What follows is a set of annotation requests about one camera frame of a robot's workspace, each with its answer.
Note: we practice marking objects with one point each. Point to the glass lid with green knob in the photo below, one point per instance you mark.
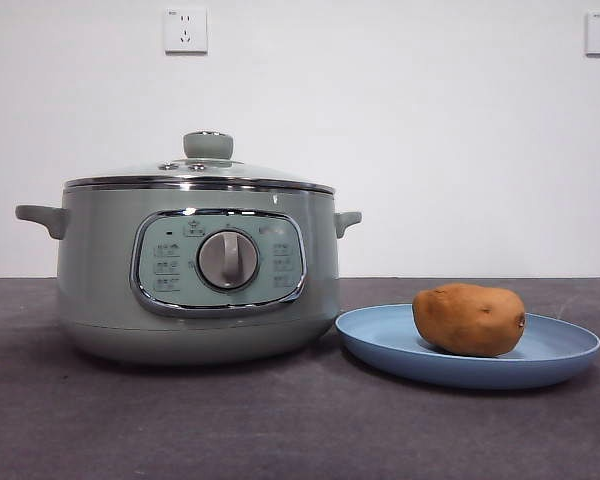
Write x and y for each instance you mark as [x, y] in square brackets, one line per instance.
[207, 146]

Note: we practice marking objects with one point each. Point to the brown potato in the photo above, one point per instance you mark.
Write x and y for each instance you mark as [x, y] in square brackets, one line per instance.
[467, 320]

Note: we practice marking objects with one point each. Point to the blue round plate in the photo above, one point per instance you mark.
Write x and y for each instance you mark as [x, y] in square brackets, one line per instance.
[380, 345]

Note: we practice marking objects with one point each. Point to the pale green electric steamer pot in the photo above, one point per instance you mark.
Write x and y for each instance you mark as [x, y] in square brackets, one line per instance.
[100, 260]

